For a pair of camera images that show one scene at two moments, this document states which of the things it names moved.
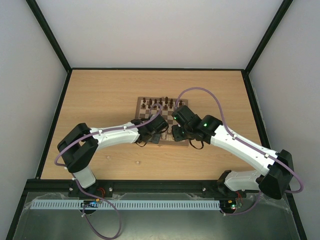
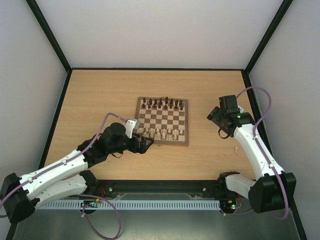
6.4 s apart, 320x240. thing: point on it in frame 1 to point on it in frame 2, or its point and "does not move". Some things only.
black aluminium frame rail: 61,186 does not move
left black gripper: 156,139 to 142,149
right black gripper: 178,132 to 214,115
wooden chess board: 146,106 does not move
